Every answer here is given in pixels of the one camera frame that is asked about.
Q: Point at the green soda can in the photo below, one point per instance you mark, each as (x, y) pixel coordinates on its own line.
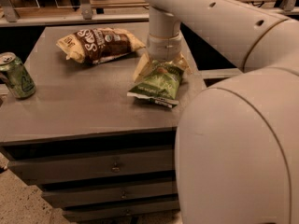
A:
(14, 74)

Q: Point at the top cabinet drawer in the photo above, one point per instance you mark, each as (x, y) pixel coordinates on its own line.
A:
(85, 166)

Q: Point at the middle cabinet drawer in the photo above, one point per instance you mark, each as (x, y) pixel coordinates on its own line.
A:
(110, 192)

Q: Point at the brown and yellow chip bag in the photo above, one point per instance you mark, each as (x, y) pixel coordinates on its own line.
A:
(99, 45)

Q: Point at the metal railing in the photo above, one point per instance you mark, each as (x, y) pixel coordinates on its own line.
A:
(50, 12)

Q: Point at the cabinet drawer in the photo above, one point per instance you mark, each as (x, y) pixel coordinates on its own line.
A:
(122, 210)
(85, 166)
(110, 192)

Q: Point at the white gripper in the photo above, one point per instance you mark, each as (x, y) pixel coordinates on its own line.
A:
(163, 48)

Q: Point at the bottom cabinet drawer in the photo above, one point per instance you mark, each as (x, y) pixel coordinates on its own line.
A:
(122, 210)

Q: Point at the grey drawer cabinet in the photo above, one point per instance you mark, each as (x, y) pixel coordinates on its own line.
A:
(81, 109)

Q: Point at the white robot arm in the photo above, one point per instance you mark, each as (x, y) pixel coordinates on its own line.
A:
(237, 142)

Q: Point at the green jalapeno chip bag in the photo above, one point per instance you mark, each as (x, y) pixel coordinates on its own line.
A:
(160, 86)

